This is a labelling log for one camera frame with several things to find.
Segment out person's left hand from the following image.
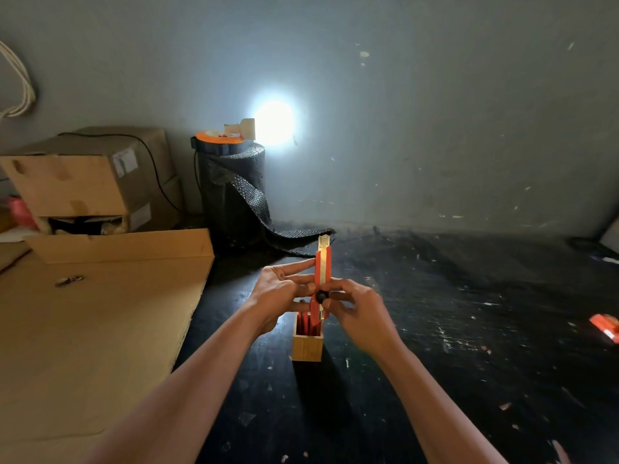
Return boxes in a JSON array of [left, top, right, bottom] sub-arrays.
[[246, 258, 316, 337]]

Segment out person's right hand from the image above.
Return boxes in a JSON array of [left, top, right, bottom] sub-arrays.
[[321, 278, 402, 359]]

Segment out orange utility knife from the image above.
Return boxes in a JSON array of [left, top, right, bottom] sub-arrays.
[[309, 235, 333, 335]]

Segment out person's left forearm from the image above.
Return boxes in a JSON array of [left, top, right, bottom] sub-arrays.
[[80, 304, 264, 464]]

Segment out person's right forearm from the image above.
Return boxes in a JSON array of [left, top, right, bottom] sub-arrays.
[[372, 344, 509, 464]]

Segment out orange cutters in holder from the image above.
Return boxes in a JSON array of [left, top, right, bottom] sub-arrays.
[[297, 311, 320, 337]]

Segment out wooden holder box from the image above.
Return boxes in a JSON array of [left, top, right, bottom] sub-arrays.
[[291, 311, 325, 363]]

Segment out black bubble wrap roll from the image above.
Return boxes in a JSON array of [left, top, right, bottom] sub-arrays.
[[196, 143, 336, 258]]

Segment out orange tape dispenser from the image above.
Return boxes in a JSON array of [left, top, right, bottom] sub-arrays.
[[192, 119, 256, 157]]

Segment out open cardboard box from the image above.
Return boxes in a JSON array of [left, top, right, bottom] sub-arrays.
[[34, 176, 184, 236]]

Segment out flat cardboard sheet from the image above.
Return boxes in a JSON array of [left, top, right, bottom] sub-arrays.
[[0, 228, 215, 464]]

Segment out large cardboard box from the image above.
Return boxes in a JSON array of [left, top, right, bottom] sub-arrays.
[[0, 126, 177, 218]]

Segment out orange plastic piece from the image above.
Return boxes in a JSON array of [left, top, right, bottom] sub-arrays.
[[589, 314, 619, 344]]

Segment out red plastic bag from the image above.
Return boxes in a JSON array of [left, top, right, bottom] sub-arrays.
[[7, 197, 39, 231]]

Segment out white rope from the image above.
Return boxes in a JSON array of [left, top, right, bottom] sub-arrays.
[[0, 40, 37, 120]]

